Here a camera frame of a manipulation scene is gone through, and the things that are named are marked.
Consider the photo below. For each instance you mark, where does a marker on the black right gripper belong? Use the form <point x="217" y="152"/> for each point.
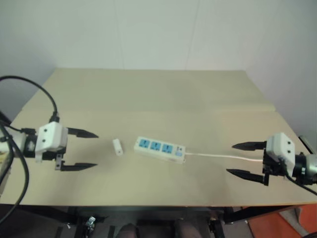
<point x="271" y="166"/>

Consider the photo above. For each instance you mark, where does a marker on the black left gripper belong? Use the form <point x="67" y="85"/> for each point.
<point x="49" y="156"/>

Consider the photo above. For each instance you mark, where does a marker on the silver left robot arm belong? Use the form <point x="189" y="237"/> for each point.
<point x="21" y="143"/>

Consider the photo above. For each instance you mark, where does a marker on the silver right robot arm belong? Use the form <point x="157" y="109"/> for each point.
<point x="310" y="166"/>

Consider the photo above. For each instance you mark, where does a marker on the white plug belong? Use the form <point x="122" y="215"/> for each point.
<point x="118" y="146"/>

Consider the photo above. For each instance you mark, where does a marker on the white power strip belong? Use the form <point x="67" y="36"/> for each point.
<point x="158" y="148"/>

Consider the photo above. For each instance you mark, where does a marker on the orange floor mat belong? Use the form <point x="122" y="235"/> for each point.
<point x="284" y="223"/>

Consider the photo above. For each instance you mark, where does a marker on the silver metal clamp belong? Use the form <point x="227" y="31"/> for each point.
<point x="90" y="221"/>

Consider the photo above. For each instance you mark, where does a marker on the dark rounded shape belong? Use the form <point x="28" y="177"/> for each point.
<point x="128" y="231"/>

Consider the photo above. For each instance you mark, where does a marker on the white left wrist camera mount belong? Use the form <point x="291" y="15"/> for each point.
<point x="50" y="136"/>

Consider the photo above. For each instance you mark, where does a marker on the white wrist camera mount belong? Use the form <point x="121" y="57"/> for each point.
<point x="50" y="136"/>
<point x="281" y="145"/>

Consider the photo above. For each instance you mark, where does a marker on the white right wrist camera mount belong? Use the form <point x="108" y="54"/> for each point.
<point x="281" y="145"/>

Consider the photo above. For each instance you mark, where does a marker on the black table frame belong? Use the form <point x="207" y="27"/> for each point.
<point x="49" y="215"/>

